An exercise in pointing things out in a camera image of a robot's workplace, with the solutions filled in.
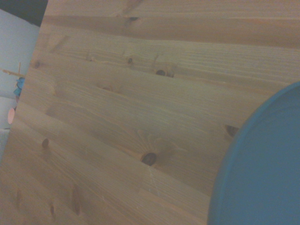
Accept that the teal round plate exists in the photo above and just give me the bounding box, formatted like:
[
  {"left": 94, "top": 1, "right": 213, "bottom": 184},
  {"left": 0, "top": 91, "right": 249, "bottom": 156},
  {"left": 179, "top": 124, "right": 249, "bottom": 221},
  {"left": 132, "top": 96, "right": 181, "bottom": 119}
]
[{"left": 207, "top": 82, "right": 300, "bottom": 225}]

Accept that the small blue object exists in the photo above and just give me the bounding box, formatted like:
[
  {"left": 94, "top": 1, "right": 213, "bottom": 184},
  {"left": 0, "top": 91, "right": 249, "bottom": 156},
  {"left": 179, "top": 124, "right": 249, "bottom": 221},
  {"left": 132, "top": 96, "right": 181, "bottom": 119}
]
[{"left": 13, "top": 77, "right": 26, "bottom": 97}]

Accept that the pink round object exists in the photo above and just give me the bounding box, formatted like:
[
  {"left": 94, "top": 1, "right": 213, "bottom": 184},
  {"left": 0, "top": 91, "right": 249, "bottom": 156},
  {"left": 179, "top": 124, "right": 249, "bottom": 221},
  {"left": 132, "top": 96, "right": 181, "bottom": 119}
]
[{"left": 7, "top": 107, "right": 16, "bottom": 125}]

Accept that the thin wooden stick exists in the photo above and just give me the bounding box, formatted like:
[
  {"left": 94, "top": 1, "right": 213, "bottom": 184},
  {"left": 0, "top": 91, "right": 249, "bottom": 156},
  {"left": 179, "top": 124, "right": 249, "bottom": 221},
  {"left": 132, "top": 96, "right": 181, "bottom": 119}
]
[{"left": 0, "top": 61, "right": 25, "bottom": 78}]

